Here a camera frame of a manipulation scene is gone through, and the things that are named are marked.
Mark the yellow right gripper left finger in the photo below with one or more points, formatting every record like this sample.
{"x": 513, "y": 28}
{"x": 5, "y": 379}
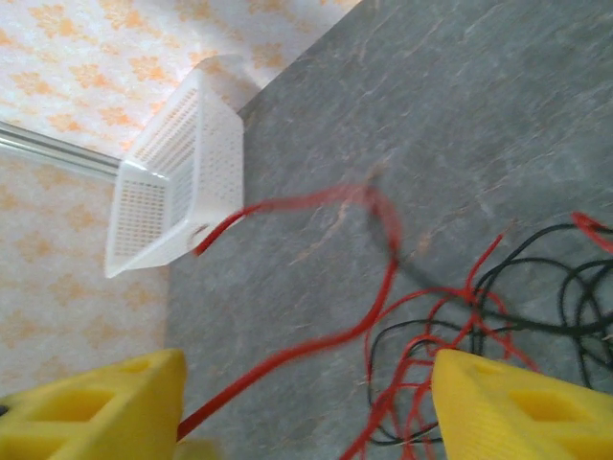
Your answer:
{"x": 96, "y": 417}

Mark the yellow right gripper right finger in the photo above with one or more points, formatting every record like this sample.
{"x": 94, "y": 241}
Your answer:
{"x": 517, "y": 417}

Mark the white perforated plastic basket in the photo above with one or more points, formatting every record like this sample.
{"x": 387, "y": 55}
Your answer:
{"x": 218, "y": 158}

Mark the aluminium frame post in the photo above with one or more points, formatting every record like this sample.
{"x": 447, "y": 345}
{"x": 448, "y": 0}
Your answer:
{"x": 48, "y": 146}

